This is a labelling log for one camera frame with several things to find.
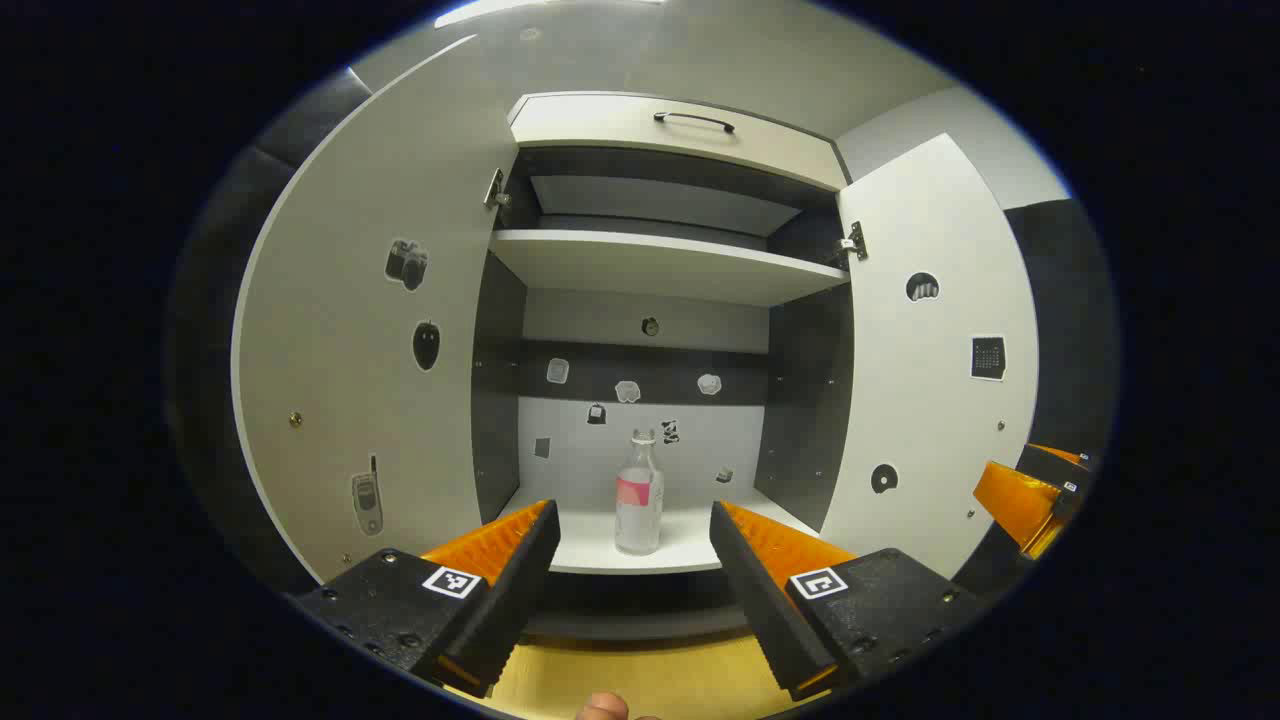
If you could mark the black backdrop cloth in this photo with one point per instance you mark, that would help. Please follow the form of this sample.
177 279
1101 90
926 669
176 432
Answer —
215 350

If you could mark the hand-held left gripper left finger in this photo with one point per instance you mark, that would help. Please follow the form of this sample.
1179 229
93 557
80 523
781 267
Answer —
520 580

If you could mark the white cabinet shelf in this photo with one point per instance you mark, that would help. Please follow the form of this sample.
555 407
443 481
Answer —
660 265

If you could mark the white cabinet door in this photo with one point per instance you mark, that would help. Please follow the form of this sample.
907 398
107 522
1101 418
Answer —
350 380
930 420

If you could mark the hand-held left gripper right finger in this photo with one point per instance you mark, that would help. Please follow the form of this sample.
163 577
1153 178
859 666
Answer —
750 580

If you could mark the ceiling light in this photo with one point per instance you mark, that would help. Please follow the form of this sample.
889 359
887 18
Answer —
500 10

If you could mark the clear bottle with pink label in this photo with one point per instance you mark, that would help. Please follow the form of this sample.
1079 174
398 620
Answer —
638 520

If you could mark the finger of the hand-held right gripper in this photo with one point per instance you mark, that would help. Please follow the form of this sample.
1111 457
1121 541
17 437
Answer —
1058 468
1015 500

